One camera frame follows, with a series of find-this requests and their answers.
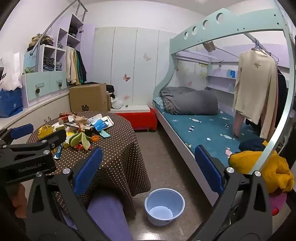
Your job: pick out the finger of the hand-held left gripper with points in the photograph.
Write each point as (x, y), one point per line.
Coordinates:
(56, 138)
(22, 130)

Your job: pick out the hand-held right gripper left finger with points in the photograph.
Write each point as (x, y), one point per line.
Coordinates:
(89, 169)

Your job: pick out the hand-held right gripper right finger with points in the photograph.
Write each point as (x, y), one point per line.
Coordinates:
(208, 171)

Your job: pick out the yellow packet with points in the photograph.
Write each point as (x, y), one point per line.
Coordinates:
(45, 132)

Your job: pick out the blue white tube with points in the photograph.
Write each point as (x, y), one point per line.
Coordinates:
(57, 151)

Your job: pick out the dark wrapper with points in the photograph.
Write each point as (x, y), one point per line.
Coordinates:
(71, 125)

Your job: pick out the red wrapper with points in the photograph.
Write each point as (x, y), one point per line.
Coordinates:
(79, 146)

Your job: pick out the red cardboard box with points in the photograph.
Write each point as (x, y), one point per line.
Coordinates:
(66, 115)

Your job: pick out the beige paper bag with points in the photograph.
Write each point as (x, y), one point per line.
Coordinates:
(81, 119)

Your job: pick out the orange bottle cap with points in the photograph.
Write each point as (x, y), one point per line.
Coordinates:
(95, 138)

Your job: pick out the teal wrapper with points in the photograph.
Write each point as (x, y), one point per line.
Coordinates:
(105, 134)

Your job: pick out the blue packet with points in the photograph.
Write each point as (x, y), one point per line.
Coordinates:
(100, 125)

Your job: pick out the white packet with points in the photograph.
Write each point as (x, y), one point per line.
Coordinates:
(106, 119)

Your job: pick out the blue plastic basin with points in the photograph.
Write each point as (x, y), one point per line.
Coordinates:
(157, 219)

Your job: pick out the person's left hand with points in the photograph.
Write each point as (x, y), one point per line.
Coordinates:
(18, 199)

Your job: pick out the white curved low cabinet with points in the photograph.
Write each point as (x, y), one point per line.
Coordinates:
(34, 111)

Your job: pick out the blue bag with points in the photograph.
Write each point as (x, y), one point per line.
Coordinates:
(10, 102)

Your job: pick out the brown polka dot tablecloth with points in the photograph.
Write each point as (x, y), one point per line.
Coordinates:
(115, 148)

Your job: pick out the teal blanket bed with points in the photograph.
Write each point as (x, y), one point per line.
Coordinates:
(203, 129)

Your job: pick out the person's purple trouser leg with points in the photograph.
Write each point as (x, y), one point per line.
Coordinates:
(108, 213)

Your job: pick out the brown cardboard box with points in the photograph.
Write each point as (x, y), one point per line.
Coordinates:
(86, 98)

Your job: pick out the pink garment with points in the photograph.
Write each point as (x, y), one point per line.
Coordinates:
(237, 125)

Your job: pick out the stepped shelf cabinet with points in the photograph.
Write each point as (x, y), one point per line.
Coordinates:
(46, 81)

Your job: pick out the yellow and navy jacket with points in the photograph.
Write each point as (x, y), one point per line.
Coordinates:
(266, 169)

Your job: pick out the white shopping bag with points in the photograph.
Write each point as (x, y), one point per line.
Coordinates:
(9, 71)

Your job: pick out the white plastic bag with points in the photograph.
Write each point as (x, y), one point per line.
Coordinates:
(116, 102)

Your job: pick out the folded jeans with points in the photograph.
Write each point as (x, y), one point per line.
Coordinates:
(48, 65)

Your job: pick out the red covered bench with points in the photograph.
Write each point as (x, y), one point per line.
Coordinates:
(138, 118)

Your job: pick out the grey duvet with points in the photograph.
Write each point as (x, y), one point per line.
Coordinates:
(189, 102)

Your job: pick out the dark hanging garment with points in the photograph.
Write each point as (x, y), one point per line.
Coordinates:
(83, 69)

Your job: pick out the green hanging garment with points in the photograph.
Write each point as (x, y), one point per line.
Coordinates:
(79, 67)

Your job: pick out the magenta garment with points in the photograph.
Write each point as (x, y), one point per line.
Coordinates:
(277, 199)

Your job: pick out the blue checked pillow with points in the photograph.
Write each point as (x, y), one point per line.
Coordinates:
(158, 102)

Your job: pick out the olive folded clothes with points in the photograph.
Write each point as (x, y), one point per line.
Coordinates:
(40, 41)

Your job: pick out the pink butterfly sticker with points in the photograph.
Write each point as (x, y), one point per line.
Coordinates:
(126, 77)

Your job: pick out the cream hanging sweater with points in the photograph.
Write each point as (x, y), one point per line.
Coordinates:
(254, 88)

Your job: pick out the blue box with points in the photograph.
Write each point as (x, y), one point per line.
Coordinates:
(231, 73)

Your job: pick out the dark hanging clothes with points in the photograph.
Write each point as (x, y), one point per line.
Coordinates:
(281, 92)

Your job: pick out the dark folded clothes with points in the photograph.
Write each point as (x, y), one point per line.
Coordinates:
(72, 30)

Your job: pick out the white wardrobe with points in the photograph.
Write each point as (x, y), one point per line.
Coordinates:
(129, 53)

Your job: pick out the metal handrail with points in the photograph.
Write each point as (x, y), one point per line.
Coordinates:
(57, 19)

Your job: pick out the pale butterfly sticker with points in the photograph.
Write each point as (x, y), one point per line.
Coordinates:
(146, 57)

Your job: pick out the beige cap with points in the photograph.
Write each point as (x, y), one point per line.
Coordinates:
(209, 46)

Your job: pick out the lavender wall shelf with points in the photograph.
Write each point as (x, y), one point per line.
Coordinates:
(219, 73)

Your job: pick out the metal clothes rail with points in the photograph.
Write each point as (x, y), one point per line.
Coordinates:
(257, 44)

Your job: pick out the mint bunk bed frame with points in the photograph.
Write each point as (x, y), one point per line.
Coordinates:
(231, 25)

